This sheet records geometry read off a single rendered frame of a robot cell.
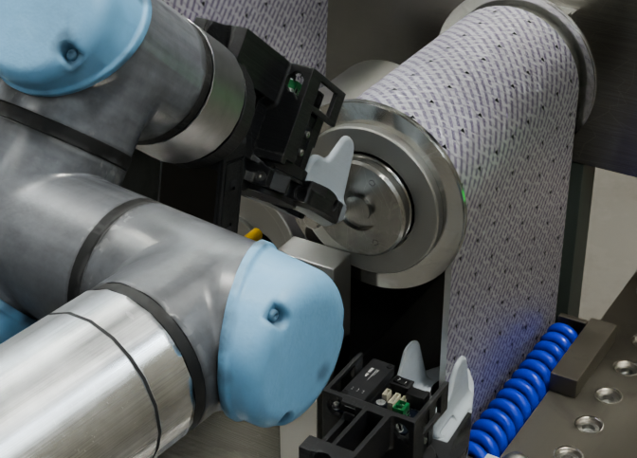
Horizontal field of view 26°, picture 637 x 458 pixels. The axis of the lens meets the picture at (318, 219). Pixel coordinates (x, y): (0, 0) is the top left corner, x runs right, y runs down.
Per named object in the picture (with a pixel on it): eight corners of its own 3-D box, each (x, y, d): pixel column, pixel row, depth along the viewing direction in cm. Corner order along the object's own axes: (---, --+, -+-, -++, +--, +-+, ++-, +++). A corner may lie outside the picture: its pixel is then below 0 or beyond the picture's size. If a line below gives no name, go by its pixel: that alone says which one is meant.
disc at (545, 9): (432, 134, 124) (436, -24, 117) (434, 132, 125) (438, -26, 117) (588, 170, 117) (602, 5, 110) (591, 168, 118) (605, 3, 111)
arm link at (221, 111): (186, 160, 73) (65, 125, 76) (225, 181, 77) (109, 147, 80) (233, 27, 73) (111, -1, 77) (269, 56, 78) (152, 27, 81)
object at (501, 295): (434, 467, 108) (445, 266, 99) (549, 321, 125) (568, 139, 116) (440, 469, 108) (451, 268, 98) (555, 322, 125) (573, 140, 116)
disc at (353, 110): (285, 261, 105) (279, 82, 98) (288, 258, 106) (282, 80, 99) (461, 312, 99) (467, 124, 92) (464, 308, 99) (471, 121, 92)
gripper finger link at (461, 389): (503, 331, 103) (447, 395, 96) (499, 395, 106) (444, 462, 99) (466, 319, 104) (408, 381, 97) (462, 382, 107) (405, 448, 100)
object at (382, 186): (406, 266, 97) (314, 246, 101) (419, 253, 98) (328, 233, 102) (402, 170, 93) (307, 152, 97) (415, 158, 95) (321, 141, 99)
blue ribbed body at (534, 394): (445, 477, 109) (447, 443, 107) (550, 341, 125) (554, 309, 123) (486, 492, 107) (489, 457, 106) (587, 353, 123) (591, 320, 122)
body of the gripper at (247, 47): (354, 99, 88) (276, 33, 77) (310, 225, 87) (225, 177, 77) (253, 73, 92) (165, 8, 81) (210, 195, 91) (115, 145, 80)
